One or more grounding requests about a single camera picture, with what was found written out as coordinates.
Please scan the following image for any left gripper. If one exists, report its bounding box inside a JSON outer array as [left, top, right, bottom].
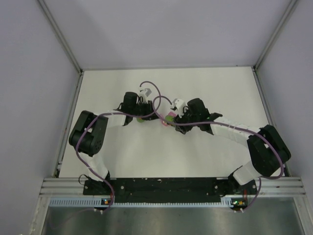
[[131, 100, 160, 120]]

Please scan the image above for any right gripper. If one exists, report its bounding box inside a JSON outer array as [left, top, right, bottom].
[[173, 107, 200, 134]]

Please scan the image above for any green bottle cap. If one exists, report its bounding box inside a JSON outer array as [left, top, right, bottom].
[[136, 118, 145, 123]]

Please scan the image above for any green pill bottle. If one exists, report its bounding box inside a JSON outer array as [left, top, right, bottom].
[[165, 115, 174, 123]]

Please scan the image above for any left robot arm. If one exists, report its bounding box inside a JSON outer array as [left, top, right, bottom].
[[68, 88, 158, 194]]

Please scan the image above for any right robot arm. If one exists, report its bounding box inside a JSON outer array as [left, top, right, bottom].
[[171, 98, 291, 194]]

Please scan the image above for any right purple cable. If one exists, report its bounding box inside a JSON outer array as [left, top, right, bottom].
[[153, 95, 286, 181]]

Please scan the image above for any purple cable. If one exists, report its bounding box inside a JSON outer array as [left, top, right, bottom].
[[75, 81, 162, 206], [153, 95, 286, 181]]

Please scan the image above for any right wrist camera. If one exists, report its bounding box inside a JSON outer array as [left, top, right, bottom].
[[170, 98, 186, 118]]

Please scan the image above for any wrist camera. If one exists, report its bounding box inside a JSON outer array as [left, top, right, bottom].
[[170, 98, 186, 118], [138, 87, 152, 103]]

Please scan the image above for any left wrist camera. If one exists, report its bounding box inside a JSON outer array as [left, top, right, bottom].
[[138, 87, 152, 103]]

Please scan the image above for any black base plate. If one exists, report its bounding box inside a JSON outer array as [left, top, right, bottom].
[[83, 177, 257, 203]]

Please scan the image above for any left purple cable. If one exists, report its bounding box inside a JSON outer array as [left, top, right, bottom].
[[75, 81, 162, 206]]

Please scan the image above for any grey cable duct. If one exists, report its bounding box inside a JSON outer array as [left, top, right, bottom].
[[49, 197, 245, 208]]

